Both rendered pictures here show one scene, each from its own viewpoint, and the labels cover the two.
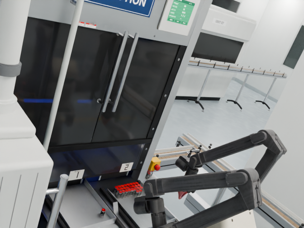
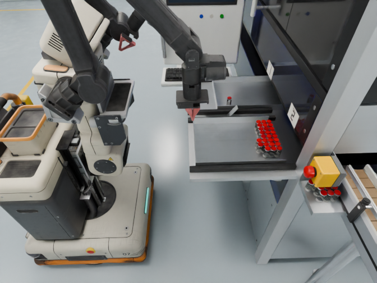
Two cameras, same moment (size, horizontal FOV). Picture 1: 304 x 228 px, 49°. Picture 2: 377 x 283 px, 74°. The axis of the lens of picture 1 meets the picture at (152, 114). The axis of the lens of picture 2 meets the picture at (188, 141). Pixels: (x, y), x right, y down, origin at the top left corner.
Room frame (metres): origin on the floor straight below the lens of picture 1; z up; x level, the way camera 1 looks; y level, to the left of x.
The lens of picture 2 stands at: (2.01, -0.76, 1.63)
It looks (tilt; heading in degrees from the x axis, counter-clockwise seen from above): 45 degrees down; 136
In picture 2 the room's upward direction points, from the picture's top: 1 degrees counter-clockwise
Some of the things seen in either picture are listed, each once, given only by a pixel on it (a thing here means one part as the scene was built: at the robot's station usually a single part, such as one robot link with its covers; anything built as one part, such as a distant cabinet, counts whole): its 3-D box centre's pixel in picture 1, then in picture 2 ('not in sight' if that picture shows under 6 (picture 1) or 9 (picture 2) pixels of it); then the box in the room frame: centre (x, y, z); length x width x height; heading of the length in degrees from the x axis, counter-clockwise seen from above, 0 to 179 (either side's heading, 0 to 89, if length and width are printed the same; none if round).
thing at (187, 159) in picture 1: (188, 162); (205, 60); (1.57, -0.26, 1.29); 0.11 x 0.09 x 0.12; 50
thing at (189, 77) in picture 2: (191, 171); (193, 72); (1.55, -0.29, 1.25); 0.07 x 0.06 x 0.07; 50
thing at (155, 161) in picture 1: (152, 163); (325, 171); (1.96, -0.11, 0.99); 0.08 x 0.07 x 0.07; 47
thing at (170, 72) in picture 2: not in sight; (197, 73); (1.04, 0.26, 0.82); 0.40 x 0.14 x 0.02; 45
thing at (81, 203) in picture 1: (78, 204); (247, 92); (1.45, 0.20, 0.90); 0.34 x 0.26 x 0.04; 47
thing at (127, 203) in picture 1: (140, 205); (235, 140); (1.62, -0.12, 0.90); 0.34 x 0.26 x 0.04; 47
